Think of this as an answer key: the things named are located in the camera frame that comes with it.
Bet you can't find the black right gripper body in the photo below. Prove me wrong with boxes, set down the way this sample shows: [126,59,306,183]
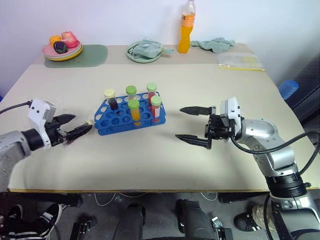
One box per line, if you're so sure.
[203,114,236,141]

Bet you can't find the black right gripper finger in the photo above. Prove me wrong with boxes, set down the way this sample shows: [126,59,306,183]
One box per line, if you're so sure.
[174,134,213,150]
[179,105,217,117]

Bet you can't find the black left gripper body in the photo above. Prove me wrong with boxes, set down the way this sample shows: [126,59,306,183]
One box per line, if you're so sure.
[44,119,69,148]

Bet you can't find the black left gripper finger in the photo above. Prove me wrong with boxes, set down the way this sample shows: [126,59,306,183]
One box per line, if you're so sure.
[54,113,77,125]
[65,123,94,144]

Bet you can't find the blue test tube rack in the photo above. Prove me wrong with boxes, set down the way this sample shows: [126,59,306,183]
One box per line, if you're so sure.
[94,91,167,137]

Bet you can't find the green-capped test tube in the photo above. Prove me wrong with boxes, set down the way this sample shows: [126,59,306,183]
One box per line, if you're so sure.
[125,85,138,101]

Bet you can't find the green-capped white-labelled red tube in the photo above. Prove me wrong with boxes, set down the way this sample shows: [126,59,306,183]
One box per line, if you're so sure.
[150,95,163,124]

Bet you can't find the cream-capped dark liquid tube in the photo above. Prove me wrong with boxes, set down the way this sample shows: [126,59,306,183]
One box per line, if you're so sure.
[103,88,119,111]

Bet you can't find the green-capped red liquid tube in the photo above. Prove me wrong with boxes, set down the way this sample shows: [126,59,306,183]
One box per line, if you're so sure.
[146,82,158,101]

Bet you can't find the green-capped orange liquid tube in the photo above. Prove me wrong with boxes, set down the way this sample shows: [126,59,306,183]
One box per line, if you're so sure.
[127,98,142,126]

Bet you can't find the stacked plates with toy fruit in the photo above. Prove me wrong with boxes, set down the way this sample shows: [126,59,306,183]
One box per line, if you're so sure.
[44,44,84,62]

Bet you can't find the clear plastic zip bag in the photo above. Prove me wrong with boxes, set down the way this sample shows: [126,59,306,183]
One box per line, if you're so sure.
[215,52,266,72]

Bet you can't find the black table crossbar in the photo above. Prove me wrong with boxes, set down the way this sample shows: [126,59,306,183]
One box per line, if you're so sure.
[0,191,84,209]

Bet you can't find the green placemat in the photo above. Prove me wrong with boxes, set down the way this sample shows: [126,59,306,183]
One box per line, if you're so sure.
[44,44,109,69]

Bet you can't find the pink plate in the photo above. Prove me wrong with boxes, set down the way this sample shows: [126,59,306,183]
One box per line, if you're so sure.
[41,40,83,58]

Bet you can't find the green cloth towel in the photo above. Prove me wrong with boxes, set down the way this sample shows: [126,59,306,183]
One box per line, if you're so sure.
[190,37,237,54]

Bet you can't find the dark purple toy fruit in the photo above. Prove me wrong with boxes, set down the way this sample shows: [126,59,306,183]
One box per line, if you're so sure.
[52,41,69,54]

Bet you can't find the orange drink plastic bottle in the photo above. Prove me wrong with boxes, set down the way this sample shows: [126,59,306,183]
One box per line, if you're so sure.
[177,0,197,55]

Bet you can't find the light green plate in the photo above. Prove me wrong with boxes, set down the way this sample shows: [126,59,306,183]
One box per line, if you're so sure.
[125,41,164,64]

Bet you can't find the pink toy fruit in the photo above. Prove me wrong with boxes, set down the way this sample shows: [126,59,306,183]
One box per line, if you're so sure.
[60,30,79,49]

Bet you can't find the dark rounded shape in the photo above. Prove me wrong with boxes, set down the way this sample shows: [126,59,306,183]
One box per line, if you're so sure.
[116,201,147,240]
[174,198,219,240]

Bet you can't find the orange toy fruit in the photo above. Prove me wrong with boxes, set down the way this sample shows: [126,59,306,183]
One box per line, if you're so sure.
[48,35,63,47]

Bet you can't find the black white-striped shoe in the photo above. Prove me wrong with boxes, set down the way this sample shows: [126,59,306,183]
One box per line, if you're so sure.
[6,203,66,240]

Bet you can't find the black and tan shoe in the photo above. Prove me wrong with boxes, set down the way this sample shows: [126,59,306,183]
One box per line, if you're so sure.
[233,203,269,233]

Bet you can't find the black carbon-pattern case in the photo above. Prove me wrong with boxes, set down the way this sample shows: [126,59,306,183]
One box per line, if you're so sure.
[284,53,320,124]

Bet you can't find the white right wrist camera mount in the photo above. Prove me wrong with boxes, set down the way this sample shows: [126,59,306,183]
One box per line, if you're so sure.
[219,96,242,127]

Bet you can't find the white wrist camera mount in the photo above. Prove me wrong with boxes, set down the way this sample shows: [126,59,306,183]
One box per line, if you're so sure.
[26,98,57,147]
[219,96,242,127]

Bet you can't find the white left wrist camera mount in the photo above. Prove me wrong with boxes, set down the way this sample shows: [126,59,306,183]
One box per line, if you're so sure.
[26,98,57,147]

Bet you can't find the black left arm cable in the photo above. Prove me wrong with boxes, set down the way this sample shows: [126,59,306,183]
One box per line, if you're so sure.
[0,100,33,116]

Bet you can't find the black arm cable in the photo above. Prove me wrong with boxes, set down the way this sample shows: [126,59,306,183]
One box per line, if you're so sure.
[229,130,320,181]
[0,100,33,116]

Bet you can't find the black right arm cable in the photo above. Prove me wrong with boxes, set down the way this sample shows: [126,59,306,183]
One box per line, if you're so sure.
[229,130,320,181]

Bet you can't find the white floor cable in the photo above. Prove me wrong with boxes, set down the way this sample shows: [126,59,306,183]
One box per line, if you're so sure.
[93,192,119,208]

